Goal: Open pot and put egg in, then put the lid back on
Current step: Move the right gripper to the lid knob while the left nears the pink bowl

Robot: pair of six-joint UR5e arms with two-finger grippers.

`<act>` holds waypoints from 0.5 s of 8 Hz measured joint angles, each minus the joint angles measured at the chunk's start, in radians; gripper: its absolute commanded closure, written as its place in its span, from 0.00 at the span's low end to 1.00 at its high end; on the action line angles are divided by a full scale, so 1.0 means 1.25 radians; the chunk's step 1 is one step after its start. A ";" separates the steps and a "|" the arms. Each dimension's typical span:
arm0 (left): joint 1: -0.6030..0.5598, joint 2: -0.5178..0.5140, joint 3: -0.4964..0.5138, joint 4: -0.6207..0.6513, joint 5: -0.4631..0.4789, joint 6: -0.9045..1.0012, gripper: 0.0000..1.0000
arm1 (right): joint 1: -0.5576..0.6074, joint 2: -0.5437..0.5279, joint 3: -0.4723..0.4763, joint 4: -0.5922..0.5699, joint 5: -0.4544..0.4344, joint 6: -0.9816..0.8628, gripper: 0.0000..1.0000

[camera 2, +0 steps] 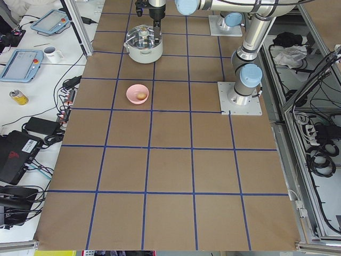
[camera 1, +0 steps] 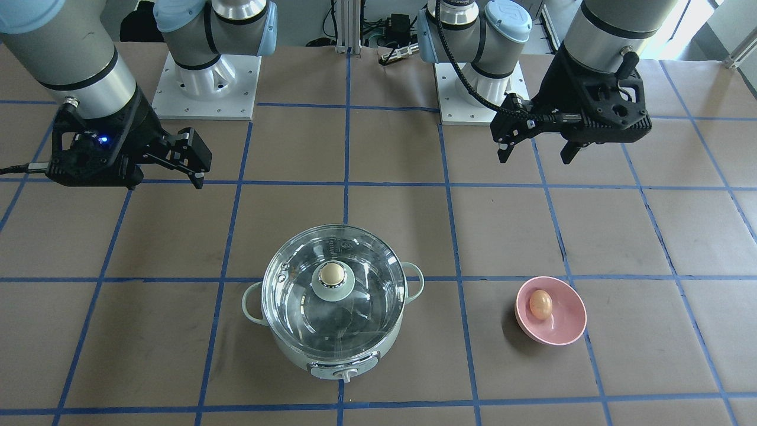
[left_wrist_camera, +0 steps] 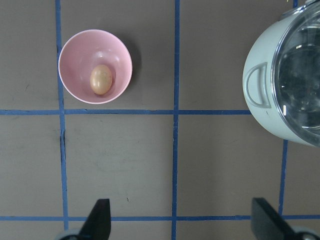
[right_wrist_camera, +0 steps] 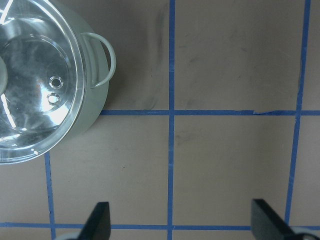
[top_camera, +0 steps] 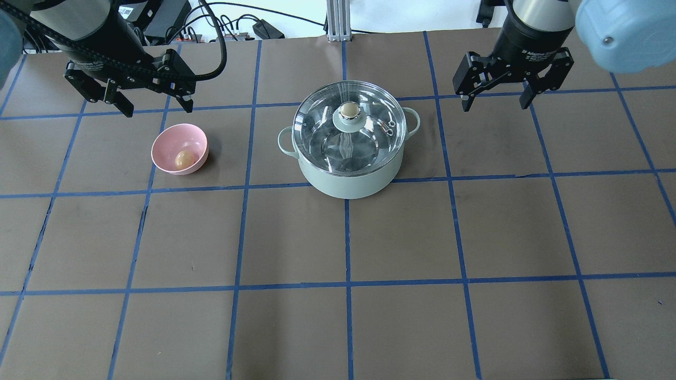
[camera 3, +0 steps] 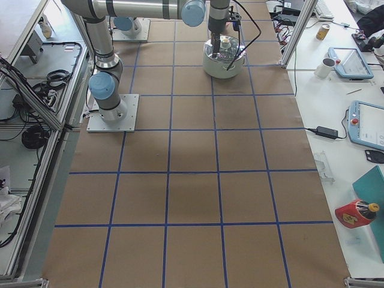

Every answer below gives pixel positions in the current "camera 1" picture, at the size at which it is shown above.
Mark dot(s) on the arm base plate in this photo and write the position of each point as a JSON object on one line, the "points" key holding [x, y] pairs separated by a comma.
{"points": [[224, 91], [458, 107]]}

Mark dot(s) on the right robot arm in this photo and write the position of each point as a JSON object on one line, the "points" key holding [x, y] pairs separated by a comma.
{"points": [[67, 50]]}

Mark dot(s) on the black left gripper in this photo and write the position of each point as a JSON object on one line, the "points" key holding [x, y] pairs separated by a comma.
{"points": [[555, 89]]}

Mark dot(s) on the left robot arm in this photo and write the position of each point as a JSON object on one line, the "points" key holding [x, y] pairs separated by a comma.
{"points": [[491, 39]]}

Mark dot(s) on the mint green electric pot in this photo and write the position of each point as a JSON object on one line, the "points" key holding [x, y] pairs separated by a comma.
{"points": [[331, 355]]}

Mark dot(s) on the glass pot lid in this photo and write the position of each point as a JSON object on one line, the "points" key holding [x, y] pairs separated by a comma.
{"points": [[334, 290]]}

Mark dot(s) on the pink bowl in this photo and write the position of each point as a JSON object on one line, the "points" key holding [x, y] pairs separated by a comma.
{"points": [[569, 317]]}

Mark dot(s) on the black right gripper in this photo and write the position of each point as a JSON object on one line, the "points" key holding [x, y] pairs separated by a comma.
{"points": [[135, 133]]}

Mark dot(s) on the brown egg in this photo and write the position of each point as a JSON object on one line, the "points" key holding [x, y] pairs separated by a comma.
{"points": [[540, 305]]}

